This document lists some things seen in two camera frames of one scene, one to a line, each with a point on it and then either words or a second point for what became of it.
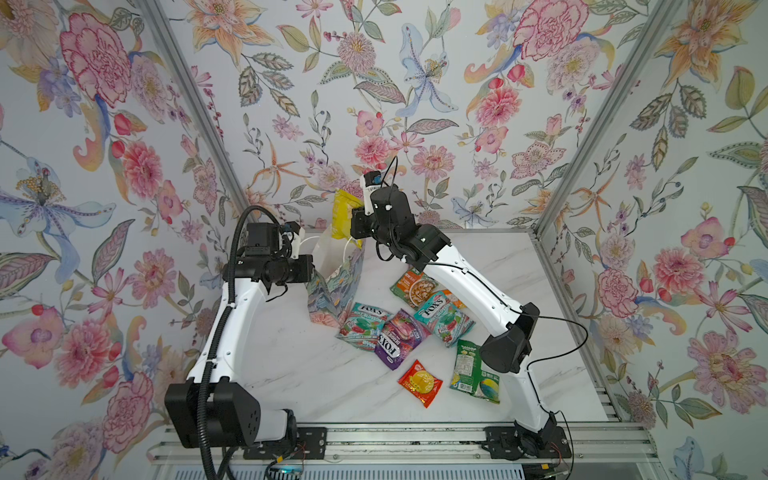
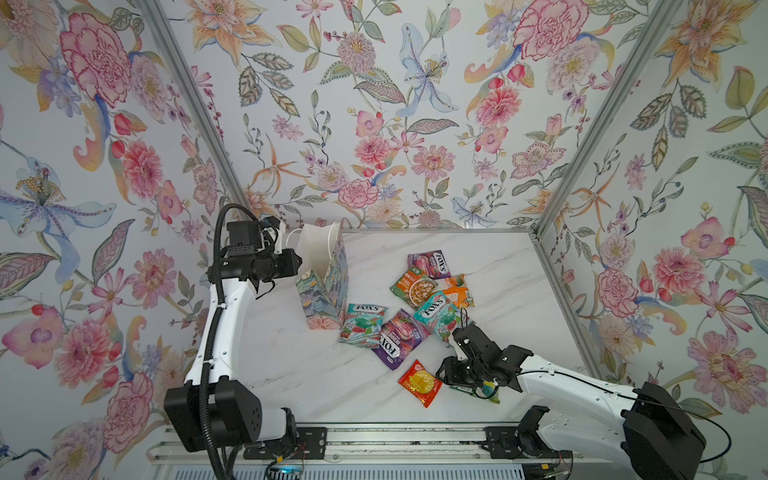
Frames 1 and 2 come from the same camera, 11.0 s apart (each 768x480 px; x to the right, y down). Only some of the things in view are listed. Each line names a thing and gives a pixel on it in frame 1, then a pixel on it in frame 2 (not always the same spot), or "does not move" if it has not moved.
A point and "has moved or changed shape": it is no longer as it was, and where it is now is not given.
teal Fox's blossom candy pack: (441, 314) does not move
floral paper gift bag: (339, 271) has moved or changed shape
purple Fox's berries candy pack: (401, 335) does not move
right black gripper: (361, 220) -> (448, 373)
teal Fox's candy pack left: (363, 325) does not move
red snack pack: (422, 385) does not move
